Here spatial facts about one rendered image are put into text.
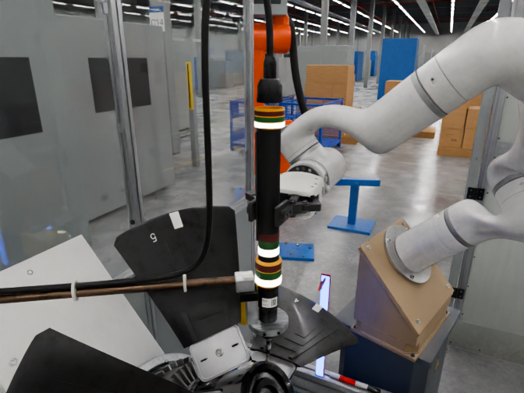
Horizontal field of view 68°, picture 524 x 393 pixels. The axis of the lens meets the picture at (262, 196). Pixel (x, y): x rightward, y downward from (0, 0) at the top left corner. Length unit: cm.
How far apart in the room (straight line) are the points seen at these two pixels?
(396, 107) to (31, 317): 72
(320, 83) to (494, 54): 804
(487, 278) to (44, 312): 227
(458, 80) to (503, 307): 213
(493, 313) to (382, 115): 213
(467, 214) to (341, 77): 753
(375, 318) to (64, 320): 81
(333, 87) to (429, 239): 753
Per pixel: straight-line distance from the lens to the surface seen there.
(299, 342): 82
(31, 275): 84
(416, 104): 68
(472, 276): 259
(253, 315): 67
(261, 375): 67
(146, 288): 65
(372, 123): 71
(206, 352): 70
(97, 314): 85
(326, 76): 863
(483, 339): 281
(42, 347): 50
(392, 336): 122
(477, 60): 67
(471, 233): 112
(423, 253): 118
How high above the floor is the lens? 171
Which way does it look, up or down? 20 degrees down
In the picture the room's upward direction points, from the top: straight up
